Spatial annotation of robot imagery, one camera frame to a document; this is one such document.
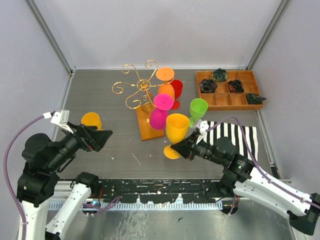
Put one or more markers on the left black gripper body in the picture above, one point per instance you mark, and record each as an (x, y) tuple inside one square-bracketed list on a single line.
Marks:
[(74, 142)]

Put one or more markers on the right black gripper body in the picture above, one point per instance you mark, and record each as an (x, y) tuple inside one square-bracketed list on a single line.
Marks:
[(203, 150)]

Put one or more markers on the yellow wine glass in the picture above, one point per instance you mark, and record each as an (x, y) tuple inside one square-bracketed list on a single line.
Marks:
[(176, 129), (92, 119)]

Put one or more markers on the magenta plastic wine glass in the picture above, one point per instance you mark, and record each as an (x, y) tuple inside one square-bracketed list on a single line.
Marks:
[(163, 102)]

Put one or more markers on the gold wire wine glass rack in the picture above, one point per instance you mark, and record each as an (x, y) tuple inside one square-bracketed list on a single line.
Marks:
[(142, 100)]

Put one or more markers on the orange plastic wine glass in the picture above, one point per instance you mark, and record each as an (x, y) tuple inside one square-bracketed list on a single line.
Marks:
[(166, 75)]

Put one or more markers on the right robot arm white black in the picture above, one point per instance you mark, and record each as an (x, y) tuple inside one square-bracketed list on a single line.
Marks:
[(240, 175)]

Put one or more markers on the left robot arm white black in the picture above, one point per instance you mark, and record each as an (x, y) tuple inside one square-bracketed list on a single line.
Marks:
[(45, 159)]

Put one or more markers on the green plastic wine glass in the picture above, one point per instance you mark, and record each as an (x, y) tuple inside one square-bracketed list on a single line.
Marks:
[(198, 108)]

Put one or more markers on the red plastic wine glass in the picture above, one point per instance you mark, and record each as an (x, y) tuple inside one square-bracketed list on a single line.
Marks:
[(178, 89)]

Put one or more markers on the black white striped cloth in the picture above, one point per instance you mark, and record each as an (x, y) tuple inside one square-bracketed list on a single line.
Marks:
[(244, 137)]

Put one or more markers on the wooden compartment tray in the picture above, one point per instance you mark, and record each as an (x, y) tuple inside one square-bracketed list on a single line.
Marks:
[(224, 100)]

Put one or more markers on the dark rolled tie left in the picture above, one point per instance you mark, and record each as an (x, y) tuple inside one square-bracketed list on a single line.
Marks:
[(208, 86)]

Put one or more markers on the dark rolled tie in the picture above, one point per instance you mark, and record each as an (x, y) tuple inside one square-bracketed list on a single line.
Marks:
[(220, 75), (208, 86), (235, 86), (254, 99)]

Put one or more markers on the dark rolled tie right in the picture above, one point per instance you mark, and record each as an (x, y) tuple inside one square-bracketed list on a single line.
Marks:
[(254, 99)]

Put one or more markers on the dark rolled tie middle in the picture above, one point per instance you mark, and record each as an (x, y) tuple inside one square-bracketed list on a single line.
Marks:
[(235, 86)]

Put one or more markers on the dark rolled tie top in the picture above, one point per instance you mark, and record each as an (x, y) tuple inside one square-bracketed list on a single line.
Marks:
[(220, 75)]

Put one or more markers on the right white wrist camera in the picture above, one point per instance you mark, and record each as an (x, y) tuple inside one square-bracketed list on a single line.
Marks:
[(202, 126)]

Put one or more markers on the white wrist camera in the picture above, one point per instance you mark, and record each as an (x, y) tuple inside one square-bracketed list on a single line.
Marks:
[(202, 126), (59, 118)]

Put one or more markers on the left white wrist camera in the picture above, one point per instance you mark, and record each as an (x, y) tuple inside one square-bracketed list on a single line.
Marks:
[(59, 118)]

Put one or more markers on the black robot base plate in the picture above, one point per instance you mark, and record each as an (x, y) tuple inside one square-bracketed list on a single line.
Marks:
[(160, 191)]

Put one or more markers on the grey slotted cable duct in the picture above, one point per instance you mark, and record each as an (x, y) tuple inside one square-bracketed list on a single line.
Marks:
[(175, 206)]

